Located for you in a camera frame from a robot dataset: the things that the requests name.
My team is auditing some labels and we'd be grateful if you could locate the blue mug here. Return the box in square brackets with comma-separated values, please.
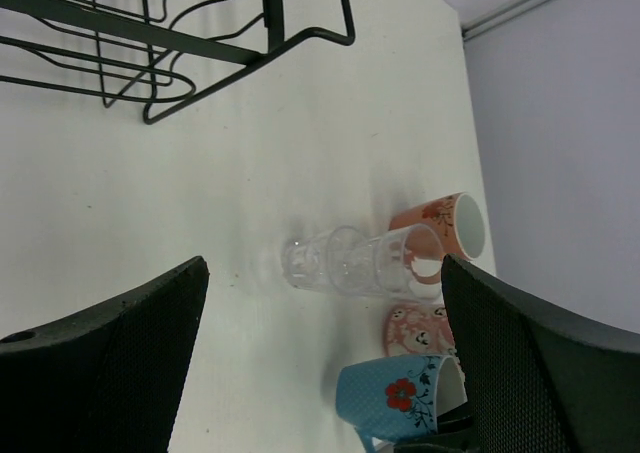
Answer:
[335, 354, 467, 452]

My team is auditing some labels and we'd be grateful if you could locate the aluminium frame rail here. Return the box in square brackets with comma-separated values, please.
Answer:
[461, 0, 554, 42]

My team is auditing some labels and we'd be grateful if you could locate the black wire dish rack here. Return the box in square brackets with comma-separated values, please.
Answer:
[1, 0, 356, 125]

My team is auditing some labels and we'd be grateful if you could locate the pink patterned ceramic mug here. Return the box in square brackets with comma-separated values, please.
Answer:
[383, 303, 457, 356]

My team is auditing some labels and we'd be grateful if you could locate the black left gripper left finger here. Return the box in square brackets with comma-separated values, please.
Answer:
[1, 256, 209, 452]

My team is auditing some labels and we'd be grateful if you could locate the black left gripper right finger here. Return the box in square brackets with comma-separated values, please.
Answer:
[441, 255, 639, 452]

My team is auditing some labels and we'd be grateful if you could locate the faceted clear glass cup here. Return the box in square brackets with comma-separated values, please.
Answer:
[326, 224, 445, 302]

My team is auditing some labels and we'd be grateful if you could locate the salmon pink mug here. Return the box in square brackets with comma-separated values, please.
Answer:
[387, 191, 489, 299]

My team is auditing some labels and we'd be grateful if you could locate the small clear glass cup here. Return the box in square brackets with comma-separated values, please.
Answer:
[281, 232, 331, 292]

